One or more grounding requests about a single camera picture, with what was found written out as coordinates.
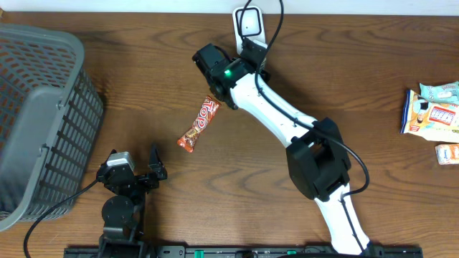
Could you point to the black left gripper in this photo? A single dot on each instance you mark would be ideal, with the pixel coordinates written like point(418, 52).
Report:
point(156, 169)

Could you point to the orange chocolate bar wrapper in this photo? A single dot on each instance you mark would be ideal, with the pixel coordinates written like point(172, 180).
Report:
point(205, 115)

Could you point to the yellow snack bag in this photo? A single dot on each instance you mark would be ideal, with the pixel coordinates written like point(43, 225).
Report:
point(430, 120)

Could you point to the orange tissue pack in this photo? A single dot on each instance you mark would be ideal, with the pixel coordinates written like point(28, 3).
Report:
point(447, 154)

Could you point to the teal wet wipes pack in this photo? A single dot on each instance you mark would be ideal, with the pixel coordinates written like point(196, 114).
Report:
point(447, 93)

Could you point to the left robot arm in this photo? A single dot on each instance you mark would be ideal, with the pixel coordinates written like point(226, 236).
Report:
point(123, 213)

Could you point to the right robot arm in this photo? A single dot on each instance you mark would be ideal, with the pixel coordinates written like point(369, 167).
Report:
point(318, 159)

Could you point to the white barcode scanner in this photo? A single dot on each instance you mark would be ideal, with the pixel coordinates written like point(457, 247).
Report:
point(250, 24)

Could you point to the grey plastic mesh basket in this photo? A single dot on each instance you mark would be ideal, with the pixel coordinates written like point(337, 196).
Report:
point(50, 117)

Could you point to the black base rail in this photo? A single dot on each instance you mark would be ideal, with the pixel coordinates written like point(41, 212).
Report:
point(202, 252)

